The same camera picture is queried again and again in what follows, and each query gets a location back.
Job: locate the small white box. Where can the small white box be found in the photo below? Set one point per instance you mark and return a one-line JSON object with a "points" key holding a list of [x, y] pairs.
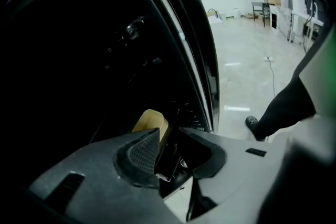
{"points": [[234, 13]]}

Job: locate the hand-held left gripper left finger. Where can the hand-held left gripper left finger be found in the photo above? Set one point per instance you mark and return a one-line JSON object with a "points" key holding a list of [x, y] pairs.
{"points": [[92, 178]]}

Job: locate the person's black shoe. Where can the person's black shoe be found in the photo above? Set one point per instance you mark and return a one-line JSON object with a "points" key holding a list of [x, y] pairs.
{"points": [[251, 120]]}

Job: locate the white power strip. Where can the white power strip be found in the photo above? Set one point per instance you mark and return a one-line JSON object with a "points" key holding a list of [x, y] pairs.
{"points": [[269, 59]]}

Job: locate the person's black clothing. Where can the person's black clothing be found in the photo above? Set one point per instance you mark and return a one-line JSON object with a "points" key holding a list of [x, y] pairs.
{"points": [[283, 107]]}

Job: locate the white cabinet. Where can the white cabinet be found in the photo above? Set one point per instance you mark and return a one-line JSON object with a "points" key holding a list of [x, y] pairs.
{"points": [[282, 18]]}

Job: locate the yellow plastic tray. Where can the yellow plastic tray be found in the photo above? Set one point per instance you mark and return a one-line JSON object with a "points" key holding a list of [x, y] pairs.
{"points": [[152, 119]]}

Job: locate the black-framed table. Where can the black-framed table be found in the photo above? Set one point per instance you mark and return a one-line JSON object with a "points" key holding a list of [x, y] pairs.
{"points": [[258, 3]]}

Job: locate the black cabinet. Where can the black cabinet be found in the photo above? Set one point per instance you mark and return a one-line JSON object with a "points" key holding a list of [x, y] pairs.
{"points": [[78, 34]]}

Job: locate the beige storage box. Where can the beige storage box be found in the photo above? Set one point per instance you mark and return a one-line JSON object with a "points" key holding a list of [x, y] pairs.
{"points": [[214, 18]]}

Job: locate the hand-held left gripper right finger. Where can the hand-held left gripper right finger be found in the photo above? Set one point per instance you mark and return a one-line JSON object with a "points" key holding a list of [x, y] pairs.
{"points": [[236, 178]]}

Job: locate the white table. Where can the white table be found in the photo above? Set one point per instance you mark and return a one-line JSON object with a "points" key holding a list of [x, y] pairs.
{"points": [[302, 14]]}

